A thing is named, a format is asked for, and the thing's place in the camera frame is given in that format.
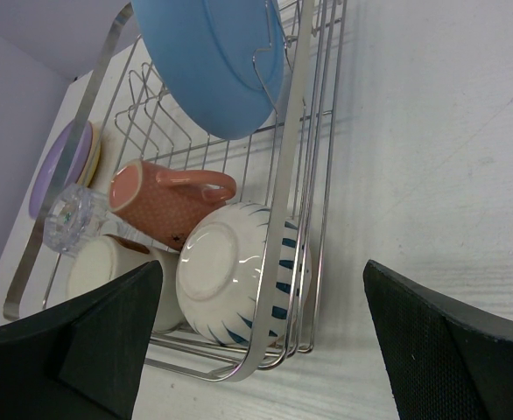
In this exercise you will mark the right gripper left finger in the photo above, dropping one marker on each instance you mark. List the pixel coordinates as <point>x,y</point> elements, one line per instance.
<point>81,359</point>

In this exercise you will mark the clear glass tumbler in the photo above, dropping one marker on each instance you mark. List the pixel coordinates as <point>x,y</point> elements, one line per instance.
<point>77,216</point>

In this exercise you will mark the brown and white cup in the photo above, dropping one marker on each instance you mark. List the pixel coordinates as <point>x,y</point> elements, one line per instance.
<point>107,257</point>

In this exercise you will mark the pink mug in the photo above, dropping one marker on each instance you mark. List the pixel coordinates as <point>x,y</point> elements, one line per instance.
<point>167,204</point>

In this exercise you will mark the purple plate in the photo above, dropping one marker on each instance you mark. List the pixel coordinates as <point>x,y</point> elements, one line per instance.
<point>50,163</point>

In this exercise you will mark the white blue-striped bowl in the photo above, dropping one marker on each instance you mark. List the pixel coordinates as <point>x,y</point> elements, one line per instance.
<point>219,271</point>

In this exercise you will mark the blue plate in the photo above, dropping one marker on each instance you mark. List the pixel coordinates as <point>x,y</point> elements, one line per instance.
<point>222,61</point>

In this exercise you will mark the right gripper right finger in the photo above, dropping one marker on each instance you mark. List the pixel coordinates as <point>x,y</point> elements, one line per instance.
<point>445,359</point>

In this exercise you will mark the yellow plate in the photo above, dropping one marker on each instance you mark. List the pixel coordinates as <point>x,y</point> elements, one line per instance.
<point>94,155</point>

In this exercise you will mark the metal wire dish rack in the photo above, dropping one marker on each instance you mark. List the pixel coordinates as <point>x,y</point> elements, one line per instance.
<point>277,165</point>

